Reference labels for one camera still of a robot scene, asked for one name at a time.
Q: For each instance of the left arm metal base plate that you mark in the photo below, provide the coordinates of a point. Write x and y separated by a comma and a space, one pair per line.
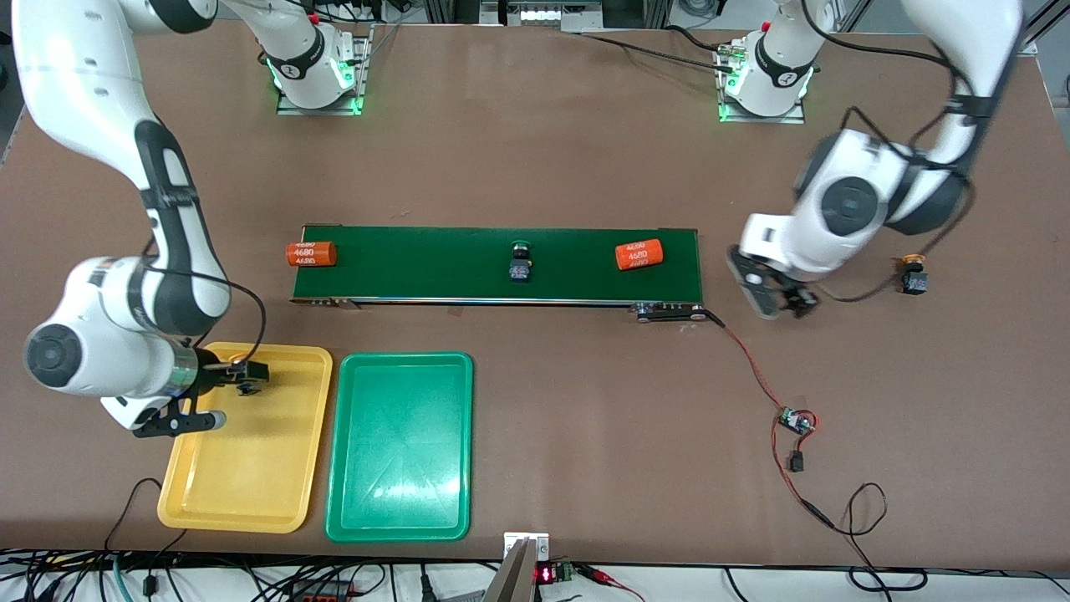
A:
796, 115

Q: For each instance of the red black clip lead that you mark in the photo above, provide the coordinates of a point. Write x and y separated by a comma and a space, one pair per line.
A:
602, 575

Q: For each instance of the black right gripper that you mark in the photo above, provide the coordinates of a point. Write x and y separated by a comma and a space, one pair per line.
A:
214, 372

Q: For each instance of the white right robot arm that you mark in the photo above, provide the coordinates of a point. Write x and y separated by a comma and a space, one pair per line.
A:
92, 100

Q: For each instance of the aluminium frame profile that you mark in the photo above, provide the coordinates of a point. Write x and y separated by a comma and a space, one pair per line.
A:
1033, 42

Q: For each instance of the small green circuit board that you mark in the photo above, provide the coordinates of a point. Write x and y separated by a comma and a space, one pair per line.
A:
794, 420

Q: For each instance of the yellow push button switch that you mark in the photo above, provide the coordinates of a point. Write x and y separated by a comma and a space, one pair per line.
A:
914, 280
247, 390

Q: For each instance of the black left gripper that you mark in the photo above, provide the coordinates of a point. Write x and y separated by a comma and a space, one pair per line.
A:
800, 298

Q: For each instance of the yellow plastic tray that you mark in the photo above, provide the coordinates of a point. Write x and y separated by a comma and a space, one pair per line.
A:
251, 468

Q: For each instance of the green conveyor belt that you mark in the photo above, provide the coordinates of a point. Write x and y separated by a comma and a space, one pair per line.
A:
418, 267

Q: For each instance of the green plastic tray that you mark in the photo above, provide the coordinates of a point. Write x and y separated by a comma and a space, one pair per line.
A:
399, 451

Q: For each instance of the silver camera mount bracket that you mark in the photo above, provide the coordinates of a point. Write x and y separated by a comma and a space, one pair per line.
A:
512, 543

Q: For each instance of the red digit display module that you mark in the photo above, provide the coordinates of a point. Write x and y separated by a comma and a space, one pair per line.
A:
545, 575

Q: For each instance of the grey camera mount pole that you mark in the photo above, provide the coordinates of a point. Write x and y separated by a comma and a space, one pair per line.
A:
512, 581

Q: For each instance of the orange cylinder battery cell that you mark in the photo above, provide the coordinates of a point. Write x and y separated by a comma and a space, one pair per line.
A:
639, 255
311, 254

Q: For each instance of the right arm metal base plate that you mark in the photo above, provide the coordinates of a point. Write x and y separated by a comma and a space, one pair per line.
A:
365, 75

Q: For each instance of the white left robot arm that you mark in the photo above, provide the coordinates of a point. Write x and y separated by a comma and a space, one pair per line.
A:
844, 209

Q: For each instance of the silver control box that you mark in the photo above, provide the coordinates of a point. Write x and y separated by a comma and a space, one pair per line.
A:
543, 15

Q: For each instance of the orange power strip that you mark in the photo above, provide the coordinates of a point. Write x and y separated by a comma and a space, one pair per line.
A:
322, 595

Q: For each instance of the green push button switch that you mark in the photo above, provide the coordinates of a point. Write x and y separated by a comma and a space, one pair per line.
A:
521, 266

